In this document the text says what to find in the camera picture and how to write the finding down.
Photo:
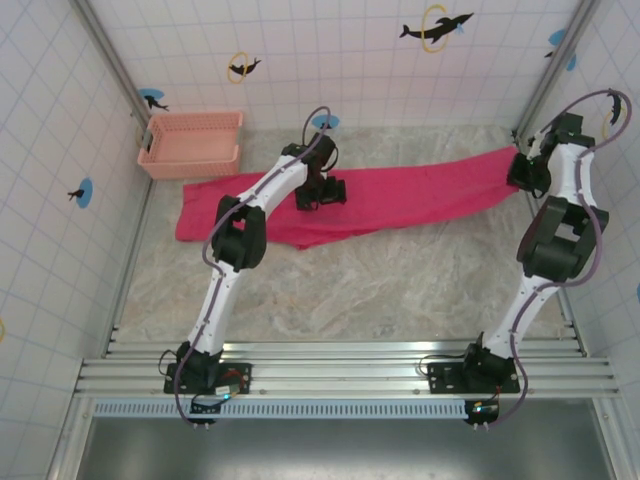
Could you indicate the pink long pants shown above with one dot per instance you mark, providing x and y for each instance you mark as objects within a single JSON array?
[{"x": 400, "y": 195}]

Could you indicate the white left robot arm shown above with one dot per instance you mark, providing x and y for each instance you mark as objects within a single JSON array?
[{"x": 215, "y": 310}]

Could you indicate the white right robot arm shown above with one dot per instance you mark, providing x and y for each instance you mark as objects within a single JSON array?
[{"x": 520, "y": 310}]

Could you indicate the plain blue oval sticker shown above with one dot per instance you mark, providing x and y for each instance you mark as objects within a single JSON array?
[{"x": 334, "y": 120}]

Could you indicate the pink plastic basket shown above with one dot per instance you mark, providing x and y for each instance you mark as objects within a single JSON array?
[{"x": 190, "y": 150}]

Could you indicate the blue patch corner sticker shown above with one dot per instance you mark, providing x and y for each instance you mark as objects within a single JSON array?
[{"x": 557, "y": 37}]

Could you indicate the dolphin on blue oval sticker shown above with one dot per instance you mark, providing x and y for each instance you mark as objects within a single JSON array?
[{"x": 151, "y": 99}]

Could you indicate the dolphin on blue circle sticker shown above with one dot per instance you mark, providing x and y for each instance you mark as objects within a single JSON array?
[{"x": 82, "y": 192}]

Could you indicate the grey steel panel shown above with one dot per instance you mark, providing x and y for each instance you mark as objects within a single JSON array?
[{"x": 340, "y": 450}]

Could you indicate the aluminium corner post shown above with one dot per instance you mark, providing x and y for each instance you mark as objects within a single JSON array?
[
  {"x": 112, "y": 55},
  {"x": 560, "y": 65}
]

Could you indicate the aluminium rail frame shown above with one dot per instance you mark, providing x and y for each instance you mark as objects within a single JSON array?
[{"x": 340, "y": 370}]

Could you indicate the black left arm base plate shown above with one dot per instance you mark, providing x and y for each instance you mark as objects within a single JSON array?
[{"x": 240, "y": 372}]

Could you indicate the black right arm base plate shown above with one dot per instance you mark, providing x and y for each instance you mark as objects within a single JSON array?
[{"x": 445, "y": 375}]

